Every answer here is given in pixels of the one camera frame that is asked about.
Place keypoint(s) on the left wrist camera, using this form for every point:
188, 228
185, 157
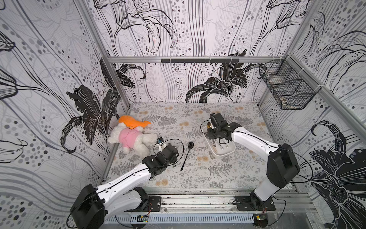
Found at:
160, 141

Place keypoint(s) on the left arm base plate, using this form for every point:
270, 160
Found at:
152, 204

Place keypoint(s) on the black bar on back rail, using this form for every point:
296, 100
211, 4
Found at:
197, 60

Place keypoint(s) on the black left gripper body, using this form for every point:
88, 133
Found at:
173, 161

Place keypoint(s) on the small circuit board right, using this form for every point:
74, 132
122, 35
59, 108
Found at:
260, 220

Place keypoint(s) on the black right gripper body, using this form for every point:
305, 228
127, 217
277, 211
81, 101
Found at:
217, 134

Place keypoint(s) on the white plastic storage box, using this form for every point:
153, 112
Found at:
230, 146

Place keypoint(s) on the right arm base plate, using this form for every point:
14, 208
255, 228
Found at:
243, 203

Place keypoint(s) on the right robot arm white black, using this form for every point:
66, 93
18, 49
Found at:
282, 165

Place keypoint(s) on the small circuit board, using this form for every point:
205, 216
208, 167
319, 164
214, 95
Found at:
142, 218
260, 220

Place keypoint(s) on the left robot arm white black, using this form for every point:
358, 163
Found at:
96, 204

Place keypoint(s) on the aluminium mounting rail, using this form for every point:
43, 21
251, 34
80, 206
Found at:
215, 200

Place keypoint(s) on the white slotted cable duct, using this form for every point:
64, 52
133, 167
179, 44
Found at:
185, 218

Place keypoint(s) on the black long-handled spoon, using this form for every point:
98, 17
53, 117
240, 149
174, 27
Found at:
190, 146

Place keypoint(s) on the white plush toy pink shirt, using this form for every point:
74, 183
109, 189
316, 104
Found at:
129, 133

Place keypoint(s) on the black wire wall basket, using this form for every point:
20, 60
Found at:
288, 84

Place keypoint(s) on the small circuit board left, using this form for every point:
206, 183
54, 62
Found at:
142, 218

